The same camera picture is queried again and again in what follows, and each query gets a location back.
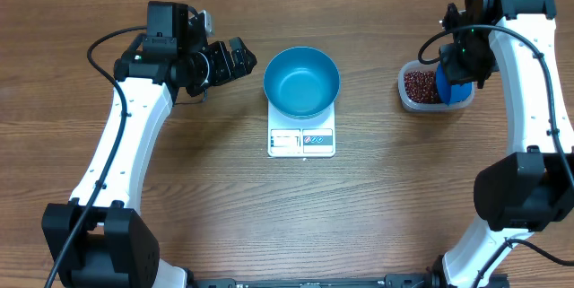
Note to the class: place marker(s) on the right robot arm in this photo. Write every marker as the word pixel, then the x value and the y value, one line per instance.
pixel 532 186

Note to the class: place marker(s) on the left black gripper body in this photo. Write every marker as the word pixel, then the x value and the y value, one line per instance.
pixel 214 67

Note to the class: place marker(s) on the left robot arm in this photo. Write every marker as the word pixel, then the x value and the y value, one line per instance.
pixel 98 238

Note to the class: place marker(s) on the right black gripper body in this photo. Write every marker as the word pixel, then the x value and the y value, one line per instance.
pixel 475 64

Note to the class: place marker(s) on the blue metal bowl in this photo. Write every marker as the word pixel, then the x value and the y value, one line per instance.
pixel 301 82

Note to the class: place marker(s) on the white digital kitchen scale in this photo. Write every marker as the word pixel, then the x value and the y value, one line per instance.
pixel 301 138

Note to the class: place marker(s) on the blue plastic measuring scoop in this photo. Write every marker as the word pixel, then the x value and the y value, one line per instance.
pixel 448 93

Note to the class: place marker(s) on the clear plastic food container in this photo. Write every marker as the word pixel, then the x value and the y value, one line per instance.
pixel 412 106

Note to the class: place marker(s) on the red adzuki beans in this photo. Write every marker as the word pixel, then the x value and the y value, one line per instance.
pixel 420 87

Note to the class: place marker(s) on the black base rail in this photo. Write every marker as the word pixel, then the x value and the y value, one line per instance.
pixel 388 281

